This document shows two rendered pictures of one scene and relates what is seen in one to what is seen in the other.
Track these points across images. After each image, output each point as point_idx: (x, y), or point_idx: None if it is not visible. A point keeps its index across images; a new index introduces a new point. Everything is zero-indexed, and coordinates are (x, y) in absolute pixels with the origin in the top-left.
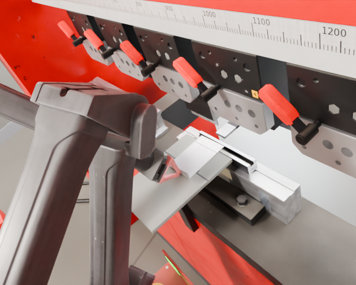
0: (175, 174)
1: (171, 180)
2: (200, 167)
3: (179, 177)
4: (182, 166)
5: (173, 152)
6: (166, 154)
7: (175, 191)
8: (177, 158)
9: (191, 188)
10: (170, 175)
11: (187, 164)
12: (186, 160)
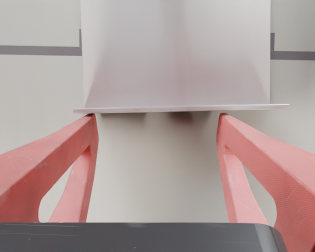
0: (241, 162)
1: (190, 173)
2: (267, 15)
3: (213, 134)
4: (171, 69)
5: (32, 24)
6: None
7: (263, 206)
8: (92, 40)
9: None
10: (255, 203)
11: (188, 42)
12: (152, 23)
